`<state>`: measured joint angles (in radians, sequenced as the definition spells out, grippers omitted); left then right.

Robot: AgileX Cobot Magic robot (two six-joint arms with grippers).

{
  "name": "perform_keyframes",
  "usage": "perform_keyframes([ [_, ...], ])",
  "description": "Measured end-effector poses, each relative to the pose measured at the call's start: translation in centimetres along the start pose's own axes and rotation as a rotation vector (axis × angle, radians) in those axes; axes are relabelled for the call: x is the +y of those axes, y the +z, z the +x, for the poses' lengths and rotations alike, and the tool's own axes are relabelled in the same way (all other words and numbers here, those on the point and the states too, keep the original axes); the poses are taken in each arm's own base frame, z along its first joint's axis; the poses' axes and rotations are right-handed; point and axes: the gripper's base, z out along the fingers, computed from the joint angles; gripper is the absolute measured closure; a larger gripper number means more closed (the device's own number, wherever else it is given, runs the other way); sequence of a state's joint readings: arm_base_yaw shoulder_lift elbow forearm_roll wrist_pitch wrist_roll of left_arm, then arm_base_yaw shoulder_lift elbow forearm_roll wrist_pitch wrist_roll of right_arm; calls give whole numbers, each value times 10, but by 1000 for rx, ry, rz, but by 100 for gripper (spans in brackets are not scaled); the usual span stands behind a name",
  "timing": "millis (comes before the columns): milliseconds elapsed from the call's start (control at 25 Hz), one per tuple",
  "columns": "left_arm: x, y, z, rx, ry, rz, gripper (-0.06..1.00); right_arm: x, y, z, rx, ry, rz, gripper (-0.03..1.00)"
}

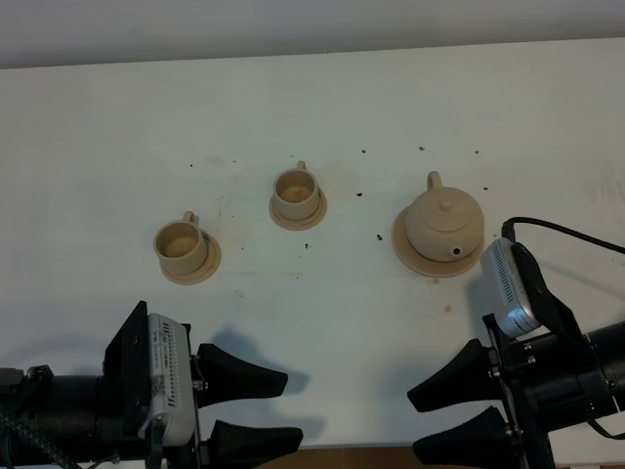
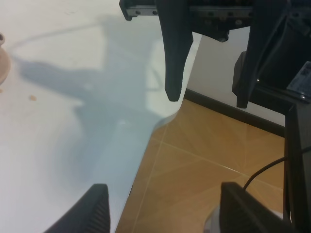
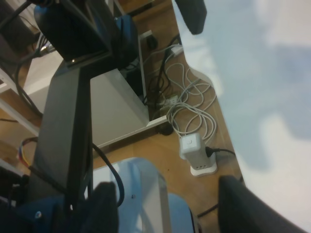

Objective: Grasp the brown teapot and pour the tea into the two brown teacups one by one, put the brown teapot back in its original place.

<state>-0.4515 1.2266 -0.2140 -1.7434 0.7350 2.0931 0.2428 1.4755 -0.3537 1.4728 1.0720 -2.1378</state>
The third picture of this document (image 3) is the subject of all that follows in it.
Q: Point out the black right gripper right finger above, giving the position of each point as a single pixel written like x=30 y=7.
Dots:
x=240 y=211

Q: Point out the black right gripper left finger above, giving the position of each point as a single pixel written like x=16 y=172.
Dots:
x=102 y=213

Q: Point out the white power strip tower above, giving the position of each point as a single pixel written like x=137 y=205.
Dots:
x=202 y=159

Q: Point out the white cabinet box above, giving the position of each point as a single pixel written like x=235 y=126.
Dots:
x=117 y=112

